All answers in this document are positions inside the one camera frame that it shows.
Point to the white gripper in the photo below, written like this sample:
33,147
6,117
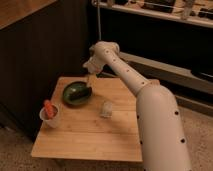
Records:
93,66

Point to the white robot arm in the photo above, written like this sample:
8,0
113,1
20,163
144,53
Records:
161,133

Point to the dark eraser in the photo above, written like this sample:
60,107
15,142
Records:
78,94

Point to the white sponge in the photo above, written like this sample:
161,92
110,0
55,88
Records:
106,109

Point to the green bowl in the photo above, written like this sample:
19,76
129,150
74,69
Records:
75,87

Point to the orange carrot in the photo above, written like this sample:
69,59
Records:
49,109

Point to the wooden folding table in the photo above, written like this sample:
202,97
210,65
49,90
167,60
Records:
84,134

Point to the white plastic cup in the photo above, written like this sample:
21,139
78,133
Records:
54,121

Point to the metal vertical pole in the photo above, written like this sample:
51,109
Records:
99,21

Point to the white shelf with clutter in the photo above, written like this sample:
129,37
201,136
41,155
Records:
194,12

